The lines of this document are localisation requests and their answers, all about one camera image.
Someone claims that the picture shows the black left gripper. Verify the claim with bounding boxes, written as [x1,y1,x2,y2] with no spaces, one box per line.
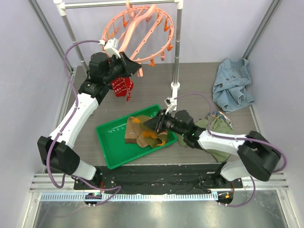
[103,52,141,84]

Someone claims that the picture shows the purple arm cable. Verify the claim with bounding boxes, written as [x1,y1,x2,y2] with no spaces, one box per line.
[46,39,122,206]
[174,93,287,208]

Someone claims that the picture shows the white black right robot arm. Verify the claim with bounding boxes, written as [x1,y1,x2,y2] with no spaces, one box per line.
[143,110,281,188]

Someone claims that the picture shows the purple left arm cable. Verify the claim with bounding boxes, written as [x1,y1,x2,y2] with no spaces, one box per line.
[46,39,122,206]

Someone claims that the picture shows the white metal clothes rack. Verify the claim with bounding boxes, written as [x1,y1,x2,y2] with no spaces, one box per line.
[54,0,183,100]

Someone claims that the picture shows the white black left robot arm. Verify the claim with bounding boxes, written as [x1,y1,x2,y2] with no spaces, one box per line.
[38,52,142,190]

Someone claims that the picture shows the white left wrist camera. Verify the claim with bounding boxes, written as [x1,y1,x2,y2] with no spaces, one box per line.
[104,38,120,58]

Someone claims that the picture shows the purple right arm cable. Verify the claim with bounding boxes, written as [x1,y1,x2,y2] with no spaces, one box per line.
[174,93,287,208]

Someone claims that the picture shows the tan ribbed sock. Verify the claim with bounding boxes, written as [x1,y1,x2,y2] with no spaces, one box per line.
[124,116,142,144]
[136,131,150,148]

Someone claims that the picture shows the green plastic tray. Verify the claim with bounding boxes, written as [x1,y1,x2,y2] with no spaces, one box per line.
[95,104,178,170]

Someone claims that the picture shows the pink round clip hanger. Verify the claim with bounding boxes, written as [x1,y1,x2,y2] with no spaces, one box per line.
[102,0,174,67]

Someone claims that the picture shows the olive green t-shirt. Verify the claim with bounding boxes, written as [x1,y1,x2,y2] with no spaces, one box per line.
[177,111,235,163]

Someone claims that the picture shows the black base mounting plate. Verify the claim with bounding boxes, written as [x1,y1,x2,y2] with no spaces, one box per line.
[73,162,244,194]

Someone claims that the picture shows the light blue denim shirt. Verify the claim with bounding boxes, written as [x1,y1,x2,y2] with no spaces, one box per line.
[212,58,255,113]

